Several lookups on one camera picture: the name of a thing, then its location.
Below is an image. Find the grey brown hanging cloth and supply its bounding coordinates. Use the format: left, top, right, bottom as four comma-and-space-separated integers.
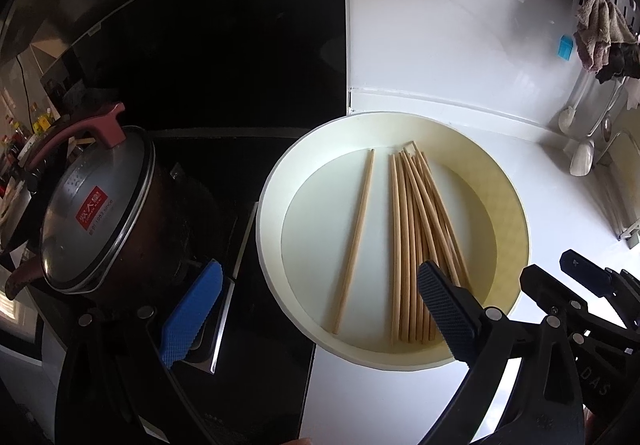
574, 0, 639, 83

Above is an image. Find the metal hanging spoon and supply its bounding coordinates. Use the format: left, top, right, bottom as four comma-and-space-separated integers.
601, 89, 620, 143

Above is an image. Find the pot with glass lid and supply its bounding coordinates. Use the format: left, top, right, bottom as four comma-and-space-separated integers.
4, 103, 155, 299

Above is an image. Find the round white shallow tray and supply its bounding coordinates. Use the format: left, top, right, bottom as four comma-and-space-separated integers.
256, 113, 529, 371

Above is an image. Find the lone wooden chopstick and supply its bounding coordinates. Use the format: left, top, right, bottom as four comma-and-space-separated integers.
332, 150, 375, 335

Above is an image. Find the person's right hand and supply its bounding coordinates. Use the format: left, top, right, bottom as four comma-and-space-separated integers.
582, 406, 596, 441

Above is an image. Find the black stove top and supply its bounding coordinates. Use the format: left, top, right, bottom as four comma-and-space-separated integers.
30, 128, 314, 444

